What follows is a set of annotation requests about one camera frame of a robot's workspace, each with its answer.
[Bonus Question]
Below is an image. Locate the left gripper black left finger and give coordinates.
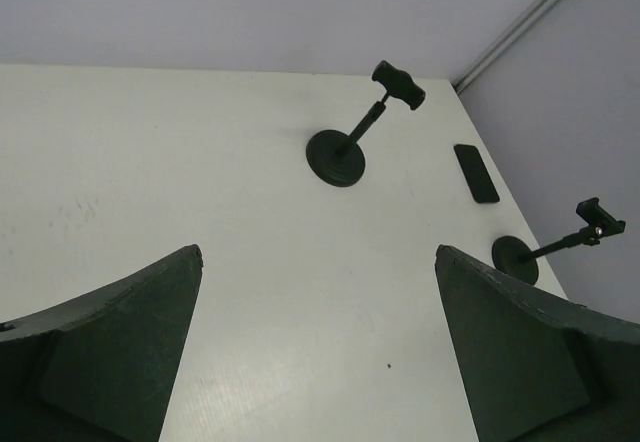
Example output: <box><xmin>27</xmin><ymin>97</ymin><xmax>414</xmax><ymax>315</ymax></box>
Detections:
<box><xmin>1</xmin><ymin>245</ymin><xmax>203</xmax><ymax>441</ymax></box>

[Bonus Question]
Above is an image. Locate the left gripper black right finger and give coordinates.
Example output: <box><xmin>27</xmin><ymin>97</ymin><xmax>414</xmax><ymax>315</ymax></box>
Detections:
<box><xmin>435</xmin><ymin>245</ymin><xmax>639</xmax><ymax>441</ymax></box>

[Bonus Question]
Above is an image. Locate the black clamp phone stand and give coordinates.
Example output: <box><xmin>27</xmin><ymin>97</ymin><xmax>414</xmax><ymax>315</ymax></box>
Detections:
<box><xmin>491</xmin><ymin>197</ymin><xmax>626</xmax><ymax>286</ymax></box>

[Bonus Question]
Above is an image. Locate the black smartphone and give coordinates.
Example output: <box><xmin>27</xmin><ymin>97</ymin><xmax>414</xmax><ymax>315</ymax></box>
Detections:
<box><xmin>454</xmin><ymin>144</ymin><xmax>500</xmax><ymax>204</ymax></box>

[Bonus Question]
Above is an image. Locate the black round-base phone stand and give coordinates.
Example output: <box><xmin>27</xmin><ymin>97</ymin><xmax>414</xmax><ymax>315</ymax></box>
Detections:
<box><xmin>305</xmin><ymin>60</ymin><xmax>426</xmax><ymax>188</ymax></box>

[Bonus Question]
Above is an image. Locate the aluminium corner frame post right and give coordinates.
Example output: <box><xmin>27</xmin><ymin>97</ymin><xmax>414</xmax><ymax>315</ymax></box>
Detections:
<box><xmin>452</xmin><ymin>0</ymin><xmax>562</xmax><ymax>95</ymax></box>

